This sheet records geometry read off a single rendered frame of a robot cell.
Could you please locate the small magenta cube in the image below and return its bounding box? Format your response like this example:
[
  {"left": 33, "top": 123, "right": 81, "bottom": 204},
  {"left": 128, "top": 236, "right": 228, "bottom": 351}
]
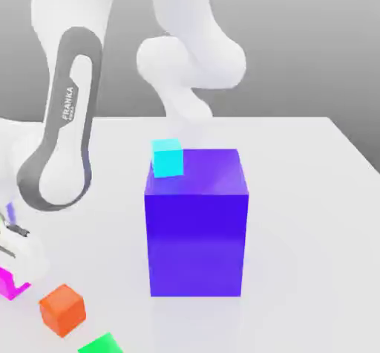
[{"left": 0, "top": 266, "right": 33, "bottom": 302}]

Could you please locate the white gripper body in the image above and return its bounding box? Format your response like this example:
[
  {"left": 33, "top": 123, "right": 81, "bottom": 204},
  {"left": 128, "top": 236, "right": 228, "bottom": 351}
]
[{"left": 0, "top": 233, "right": 50, "bottom": 289}]

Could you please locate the large blue box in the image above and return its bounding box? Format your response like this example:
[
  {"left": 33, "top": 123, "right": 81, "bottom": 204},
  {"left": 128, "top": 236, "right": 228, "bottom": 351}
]
[{"left": 144, "top": 148, "right": 250, "bottom": 298}]

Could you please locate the small cyan cube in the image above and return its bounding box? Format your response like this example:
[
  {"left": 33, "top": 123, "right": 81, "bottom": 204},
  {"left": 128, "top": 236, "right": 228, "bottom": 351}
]
[{"left": 150, "top": 137, "right": 185, "bottom": 179}]

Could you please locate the small green cube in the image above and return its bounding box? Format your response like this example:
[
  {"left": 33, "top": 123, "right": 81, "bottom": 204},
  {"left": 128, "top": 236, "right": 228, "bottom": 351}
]
[{"left": 77, "top": 331, "right": 125, "bottom": 353}]

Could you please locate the small orange cube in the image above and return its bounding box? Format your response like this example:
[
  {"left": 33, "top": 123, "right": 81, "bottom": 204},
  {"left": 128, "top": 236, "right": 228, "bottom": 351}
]
[{"left": 38, "top": 283, "right": 88, "bottom": 339}]

